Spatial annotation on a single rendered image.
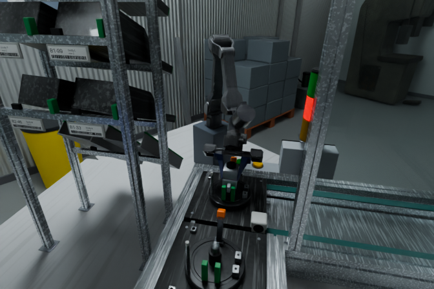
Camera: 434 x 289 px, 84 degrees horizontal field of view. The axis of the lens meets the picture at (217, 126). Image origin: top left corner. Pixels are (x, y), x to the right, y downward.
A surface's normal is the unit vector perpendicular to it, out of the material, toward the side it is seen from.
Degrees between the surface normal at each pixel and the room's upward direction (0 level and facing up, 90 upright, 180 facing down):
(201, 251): 0
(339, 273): 90
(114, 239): 0
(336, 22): 90
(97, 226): 0
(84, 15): 65
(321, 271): 90
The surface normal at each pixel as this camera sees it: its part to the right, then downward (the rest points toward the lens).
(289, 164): -0.18, 0.40
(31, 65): 0.69, 0.30
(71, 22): -0.31, -0.04
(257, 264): 0.01, -0.91
